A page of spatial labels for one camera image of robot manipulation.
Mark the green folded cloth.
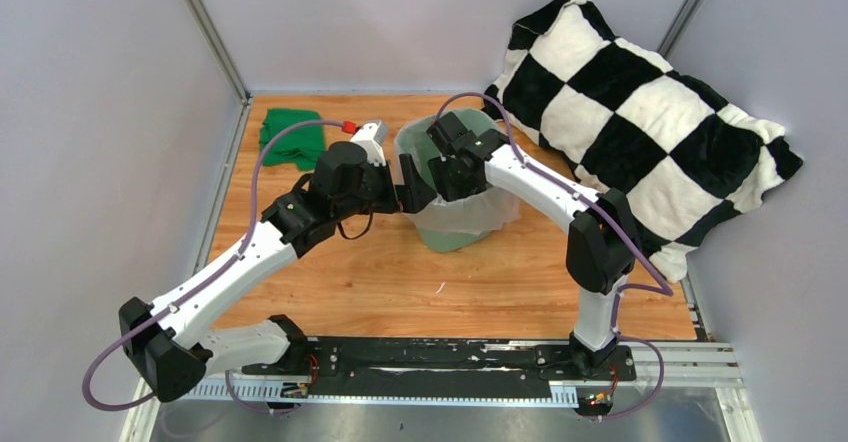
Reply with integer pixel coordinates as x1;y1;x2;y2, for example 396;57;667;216
259;108;326;171

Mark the black white checkered blanket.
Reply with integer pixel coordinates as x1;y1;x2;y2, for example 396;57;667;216
484;0;803;282

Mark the green plastic trash bin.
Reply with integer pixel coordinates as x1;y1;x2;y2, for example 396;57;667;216
397;108;518;253

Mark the purple cable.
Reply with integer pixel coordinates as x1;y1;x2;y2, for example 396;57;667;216
433;91;674;423
80;118;359;418

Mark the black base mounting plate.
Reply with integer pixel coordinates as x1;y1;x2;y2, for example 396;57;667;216
241;337;636;399

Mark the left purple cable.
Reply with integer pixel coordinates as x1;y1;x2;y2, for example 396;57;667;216
80;118;359;418

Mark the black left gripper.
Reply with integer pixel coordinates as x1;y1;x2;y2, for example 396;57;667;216
334;153;436;222

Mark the pink translucent trash bag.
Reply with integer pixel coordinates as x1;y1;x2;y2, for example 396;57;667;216
393;107;522;236

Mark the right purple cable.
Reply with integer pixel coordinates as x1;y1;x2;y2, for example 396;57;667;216
433;91;674;423

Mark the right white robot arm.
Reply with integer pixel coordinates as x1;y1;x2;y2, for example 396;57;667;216
426;113;640;380

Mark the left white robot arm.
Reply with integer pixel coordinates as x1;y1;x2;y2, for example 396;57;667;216
119;142;437;402

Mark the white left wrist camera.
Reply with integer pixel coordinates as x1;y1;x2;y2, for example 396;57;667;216
350;120;389;166

